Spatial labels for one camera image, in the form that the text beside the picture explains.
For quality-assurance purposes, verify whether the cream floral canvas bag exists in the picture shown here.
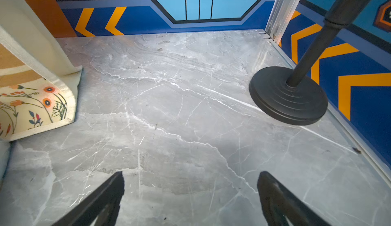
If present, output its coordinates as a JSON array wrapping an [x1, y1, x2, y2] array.
[[1, 0, 82, 173]]

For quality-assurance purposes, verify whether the aluminium corner post right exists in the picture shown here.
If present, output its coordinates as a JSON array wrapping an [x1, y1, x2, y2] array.
[[265, 0, 300, 44]]

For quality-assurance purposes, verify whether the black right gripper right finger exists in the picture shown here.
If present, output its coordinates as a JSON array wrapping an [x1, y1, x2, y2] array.
[[257, 171, 329, 226]]

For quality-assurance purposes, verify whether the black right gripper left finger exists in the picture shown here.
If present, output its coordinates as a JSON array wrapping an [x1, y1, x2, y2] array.
[[54, 172, 125, 226]]

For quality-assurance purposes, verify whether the black round-base microphone stand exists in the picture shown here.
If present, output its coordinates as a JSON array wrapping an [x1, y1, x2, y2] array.
[[249, 0, 370, 126]]

